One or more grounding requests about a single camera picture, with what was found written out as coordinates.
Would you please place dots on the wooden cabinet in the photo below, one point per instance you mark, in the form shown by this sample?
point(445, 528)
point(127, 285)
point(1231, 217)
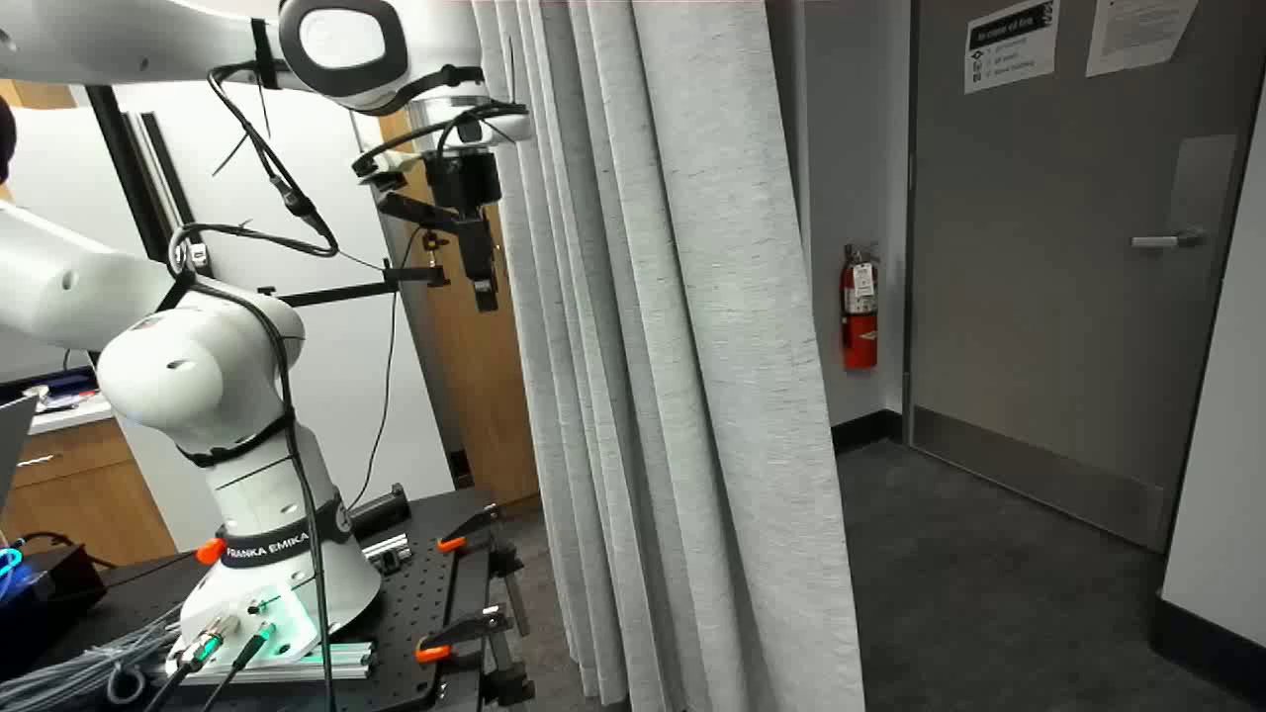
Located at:
point(80, 497)

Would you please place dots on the green plug connector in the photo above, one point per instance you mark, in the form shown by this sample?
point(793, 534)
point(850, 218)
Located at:
point(259, 642)
point(204, 649)

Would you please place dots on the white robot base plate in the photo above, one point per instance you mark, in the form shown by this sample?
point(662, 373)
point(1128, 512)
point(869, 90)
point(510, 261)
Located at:
point(331, 654)

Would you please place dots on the black equipment box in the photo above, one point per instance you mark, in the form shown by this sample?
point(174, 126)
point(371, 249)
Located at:
point(52, 600)

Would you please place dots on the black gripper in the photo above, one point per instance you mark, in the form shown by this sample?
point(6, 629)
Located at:
point(466, 180)

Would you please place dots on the grey laptop lid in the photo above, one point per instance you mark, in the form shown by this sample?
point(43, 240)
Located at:
point(7, 449)

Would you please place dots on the paper sign with black header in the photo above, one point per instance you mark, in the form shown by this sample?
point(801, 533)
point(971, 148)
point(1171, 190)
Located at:
point(1011, 53)

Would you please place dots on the red fire extinguisher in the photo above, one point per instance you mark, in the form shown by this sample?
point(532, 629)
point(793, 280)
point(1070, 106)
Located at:
point(861, 338)

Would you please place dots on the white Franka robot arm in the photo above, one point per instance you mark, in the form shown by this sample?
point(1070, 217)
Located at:
point(199, 368)

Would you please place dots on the grey fabric curtain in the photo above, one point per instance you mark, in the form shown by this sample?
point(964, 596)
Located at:
point(713, 330)

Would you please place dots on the grey door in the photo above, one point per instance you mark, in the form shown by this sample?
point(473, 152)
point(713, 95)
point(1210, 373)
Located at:
point(1040, 261)

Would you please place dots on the black metal frame rail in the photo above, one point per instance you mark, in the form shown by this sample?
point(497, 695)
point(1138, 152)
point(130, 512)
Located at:
point(130, 172)

